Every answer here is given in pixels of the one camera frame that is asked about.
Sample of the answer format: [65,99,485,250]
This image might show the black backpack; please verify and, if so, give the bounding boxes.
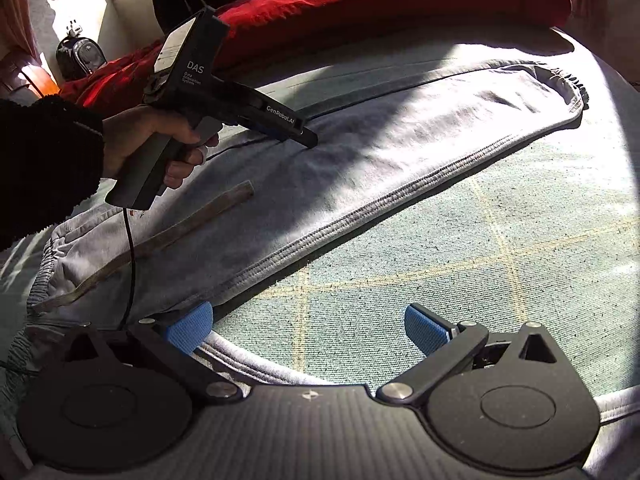
[55,20,107,81]

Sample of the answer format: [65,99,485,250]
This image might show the grey sweatpants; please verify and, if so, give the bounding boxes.
[0,56,640,480]

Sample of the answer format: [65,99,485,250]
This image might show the green plaid bed blanket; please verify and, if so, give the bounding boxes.
[0,24,640,441]

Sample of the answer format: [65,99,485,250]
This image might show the red duvet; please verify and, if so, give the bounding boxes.
[58,0,574,109]

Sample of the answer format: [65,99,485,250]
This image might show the person's left hand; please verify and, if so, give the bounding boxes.
[102,105,219,190]

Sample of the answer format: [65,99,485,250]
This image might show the black sleeve left forearm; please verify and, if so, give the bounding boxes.
[1,96,104,249]

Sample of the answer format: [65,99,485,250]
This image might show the orange left curtain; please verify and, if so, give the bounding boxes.
[0,0,39,58]

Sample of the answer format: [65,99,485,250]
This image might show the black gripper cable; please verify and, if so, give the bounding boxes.
[121,206,139,331]

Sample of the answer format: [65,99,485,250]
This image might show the brown wooden headboard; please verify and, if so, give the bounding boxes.
[1,49,60,105]

